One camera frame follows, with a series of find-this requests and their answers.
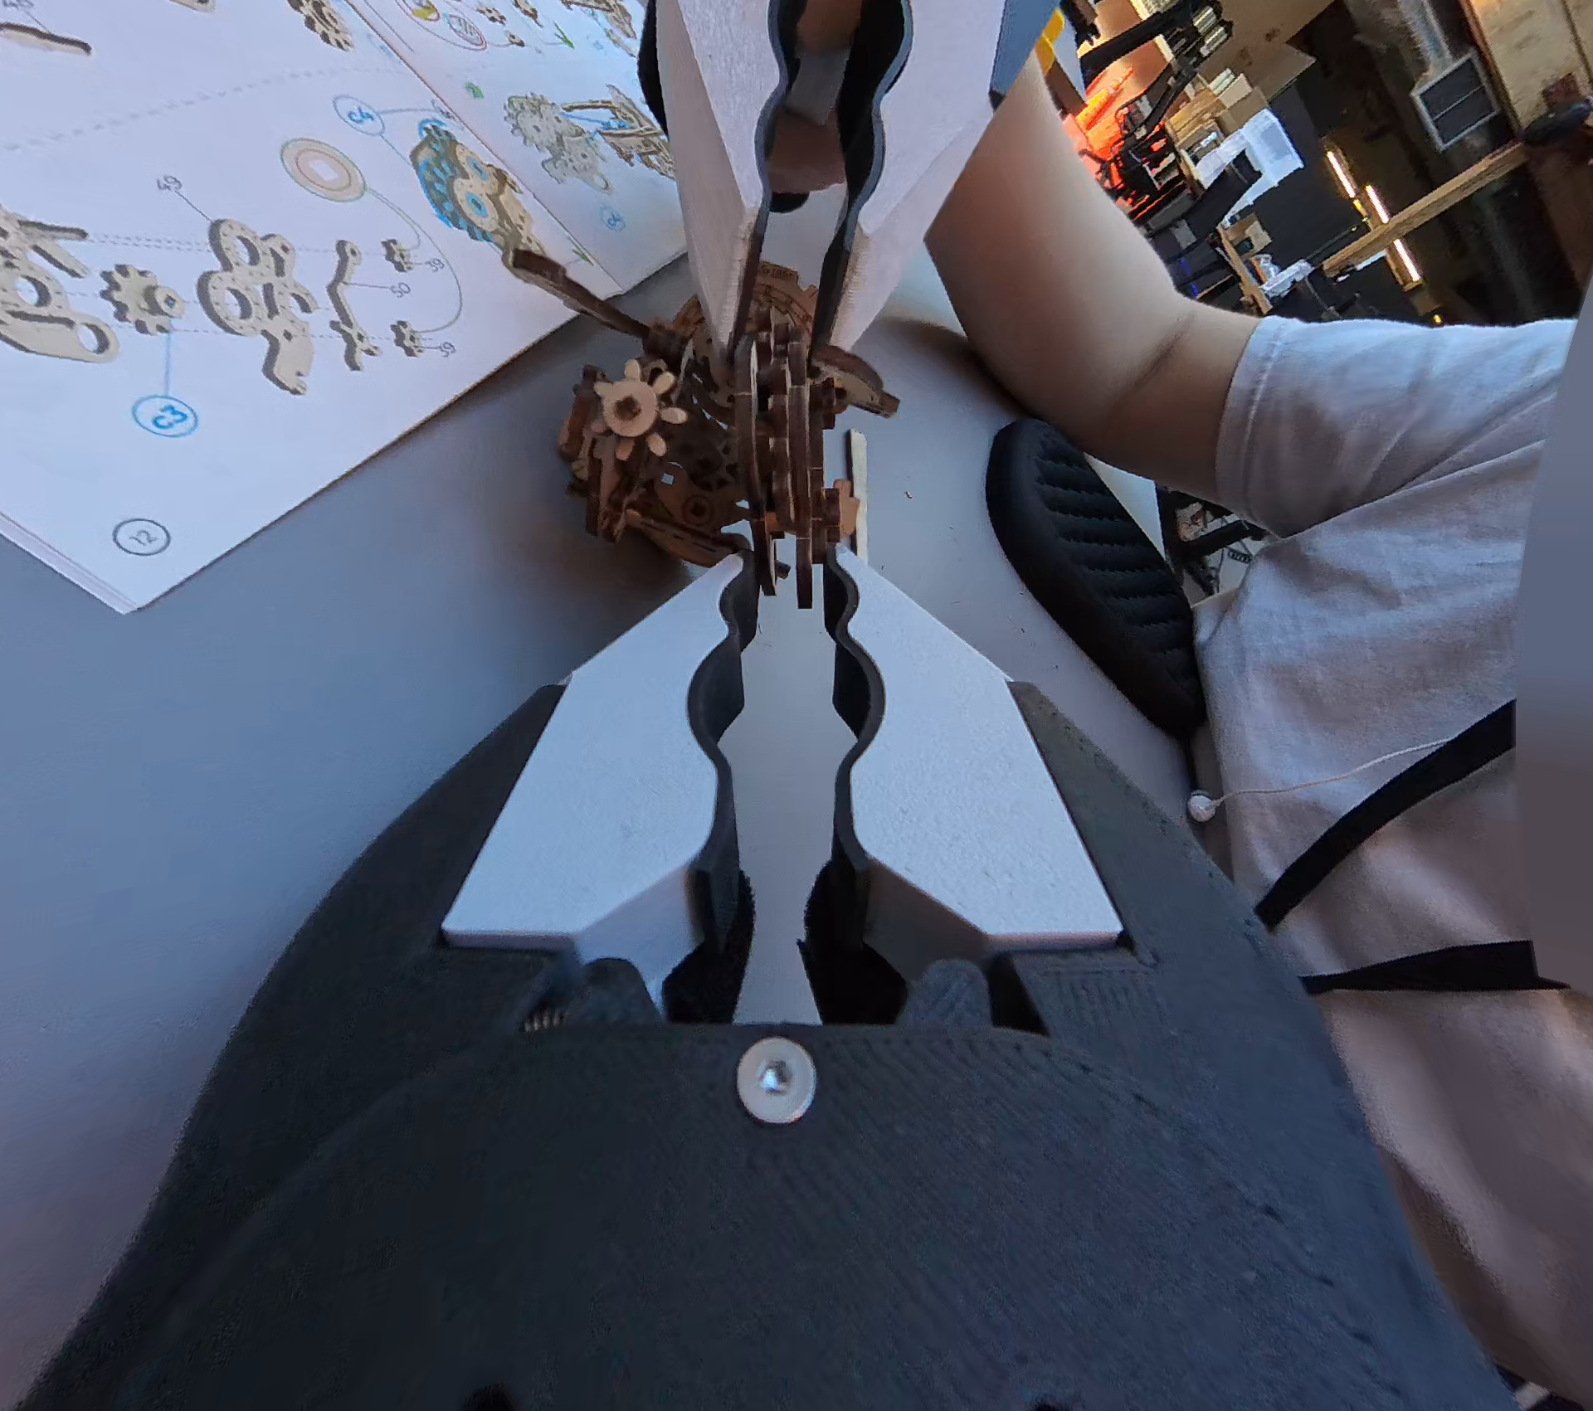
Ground wooden mechanical model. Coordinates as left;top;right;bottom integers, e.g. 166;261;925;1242
502;248;904;570

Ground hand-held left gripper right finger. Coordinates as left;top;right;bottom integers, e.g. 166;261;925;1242
808;546;1128;961

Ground assembly instruction booklet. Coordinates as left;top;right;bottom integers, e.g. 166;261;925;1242
0;0;688;616

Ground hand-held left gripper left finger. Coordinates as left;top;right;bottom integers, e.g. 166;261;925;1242
441;553;761;961

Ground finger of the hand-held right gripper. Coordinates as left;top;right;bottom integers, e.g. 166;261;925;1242
808;0;1035;364
652;0;829;349

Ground person's right forearm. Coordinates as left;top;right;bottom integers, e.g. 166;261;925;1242
922;55;1264;540

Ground black drawstring cord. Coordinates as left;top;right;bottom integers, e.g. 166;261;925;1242
1254;699;1568;998

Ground wooden gear assembly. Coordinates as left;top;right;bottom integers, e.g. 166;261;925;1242
731;316;862;613

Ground person's grey pants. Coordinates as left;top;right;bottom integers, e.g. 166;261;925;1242
1305;988;1563;1403

